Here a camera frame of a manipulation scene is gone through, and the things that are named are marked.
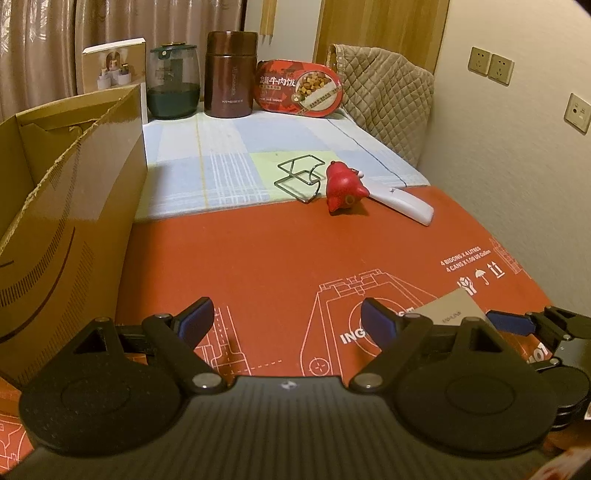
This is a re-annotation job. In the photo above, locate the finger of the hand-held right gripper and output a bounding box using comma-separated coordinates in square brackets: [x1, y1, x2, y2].
[486, 305, 591, 342]

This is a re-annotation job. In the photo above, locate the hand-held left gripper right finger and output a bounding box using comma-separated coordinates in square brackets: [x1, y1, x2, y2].
[348, 298, 513, 393]

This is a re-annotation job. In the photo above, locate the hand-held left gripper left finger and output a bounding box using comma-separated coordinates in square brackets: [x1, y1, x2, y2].
[65, 298, 227, 394]

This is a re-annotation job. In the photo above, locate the beige card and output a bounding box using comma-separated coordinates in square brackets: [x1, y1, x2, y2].
[414, 288, 493, 326]

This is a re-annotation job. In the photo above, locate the white remote control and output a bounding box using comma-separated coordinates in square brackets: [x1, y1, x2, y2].
[358, 173, 436, 227]

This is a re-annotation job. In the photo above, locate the red toy figurine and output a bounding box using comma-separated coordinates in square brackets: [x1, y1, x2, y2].
[325, 161, 370, 216]

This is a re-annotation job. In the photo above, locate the brown cardboard box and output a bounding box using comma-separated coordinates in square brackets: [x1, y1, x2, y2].
[0, 84, 149, 389]

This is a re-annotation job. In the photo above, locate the metal wire holder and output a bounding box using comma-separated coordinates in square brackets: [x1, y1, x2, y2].
[273, 155, 327, 204]

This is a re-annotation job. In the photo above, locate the red printed mat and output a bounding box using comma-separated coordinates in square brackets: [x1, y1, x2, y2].
[0, 185, 556, 462]

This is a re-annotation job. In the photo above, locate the pale checked tablecloth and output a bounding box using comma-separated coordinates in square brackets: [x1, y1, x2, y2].
[134, 110, 433, 223]

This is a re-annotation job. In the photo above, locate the beige quilted chair cover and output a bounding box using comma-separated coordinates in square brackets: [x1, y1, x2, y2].
[328, 44, 435, 168]

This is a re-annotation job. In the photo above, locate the green glass jar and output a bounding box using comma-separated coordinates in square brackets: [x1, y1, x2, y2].
[147, 42, 201, 120]

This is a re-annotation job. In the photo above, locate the red instant meal box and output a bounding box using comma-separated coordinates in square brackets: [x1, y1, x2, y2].
[254, 59, 346, 117]

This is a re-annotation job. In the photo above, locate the brown thermos canister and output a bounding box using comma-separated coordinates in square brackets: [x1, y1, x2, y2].
[204, 31, 260, 118]

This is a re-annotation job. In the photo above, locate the white picture product box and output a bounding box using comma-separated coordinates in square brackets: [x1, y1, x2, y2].
[82, 38, 147, 96]

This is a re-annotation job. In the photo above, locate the wooden door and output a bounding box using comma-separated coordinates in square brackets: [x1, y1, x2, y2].
[314, 0, 451, 75]

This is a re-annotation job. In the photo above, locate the brown patterned curtain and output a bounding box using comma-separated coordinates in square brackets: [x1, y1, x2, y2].
[0, 0, 244, 121]

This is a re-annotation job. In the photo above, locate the gold wall socket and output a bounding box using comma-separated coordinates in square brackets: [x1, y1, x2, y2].
[468, 46, 493, 77]
[564, 93, 591, 135]
[488, 54, 515, 86]

